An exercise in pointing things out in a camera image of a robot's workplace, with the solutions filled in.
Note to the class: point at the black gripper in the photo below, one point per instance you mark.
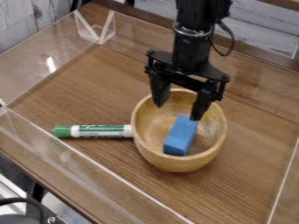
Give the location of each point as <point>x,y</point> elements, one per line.
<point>185,67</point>

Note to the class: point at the blue rectangular block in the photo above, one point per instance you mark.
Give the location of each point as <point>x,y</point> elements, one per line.
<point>180,136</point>

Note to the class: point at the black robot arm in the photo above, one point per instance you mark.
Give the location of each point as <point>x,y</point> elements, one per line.
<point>200,15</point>

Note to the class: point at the brown wooden bowl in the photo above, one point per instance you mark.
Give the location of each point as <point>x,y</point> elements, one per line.
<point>150,124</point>

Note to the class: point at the green and white marker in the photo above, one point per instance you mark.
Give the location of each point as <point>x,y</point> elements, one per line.
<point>120,130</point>

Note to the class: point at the clear acrylic corner bracket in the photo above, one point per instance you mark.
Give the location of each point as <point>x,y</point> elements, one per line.
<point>94,33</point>

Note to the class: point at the black metal base bracket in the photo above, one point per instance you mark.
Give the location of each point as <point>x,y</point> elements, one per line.
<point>48,217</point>

